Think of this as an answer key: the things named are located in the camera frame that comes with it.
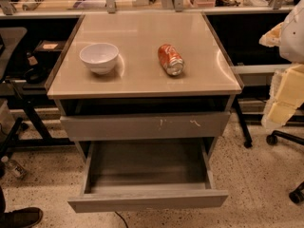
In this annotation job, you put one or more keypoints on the yellow foam padded gripper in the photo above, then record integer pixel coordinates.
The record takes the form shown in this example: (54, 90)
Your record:
(293, 39)

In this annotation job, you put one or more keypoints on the grey drawer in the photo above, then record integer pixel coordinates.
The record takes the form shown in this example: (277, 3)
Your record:
(147, 175)
(144, 126)

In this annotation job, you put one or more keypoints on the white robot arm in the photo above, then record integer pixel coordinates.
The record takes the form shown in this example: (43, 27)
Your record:
(288, 36)

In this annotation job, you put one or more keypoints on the grey top drawer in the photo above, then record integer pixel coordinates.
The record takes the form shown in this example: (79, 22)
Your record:
(144, 126)

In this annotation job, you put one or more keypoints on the grey drawer cabinet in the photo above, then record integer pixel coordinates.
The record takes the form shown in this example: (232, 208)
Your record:
(138, 84)

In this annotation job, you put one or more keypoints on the orange soda can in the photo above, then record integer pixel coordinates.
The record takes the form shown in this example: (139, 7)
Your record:
(170, 60)

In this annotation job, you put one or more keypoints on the white bowl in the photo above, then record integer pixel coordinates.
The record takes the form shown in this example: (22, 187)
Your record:
(100, 58)

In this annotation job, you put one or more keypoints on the clear plastic water bottle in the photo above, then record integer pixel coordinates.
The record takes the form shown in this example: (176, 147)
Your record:
(16, 169)

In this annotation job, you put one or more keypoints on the black shoe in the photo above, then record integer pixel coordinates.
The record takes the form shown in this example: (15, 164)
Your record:
(22, 218)

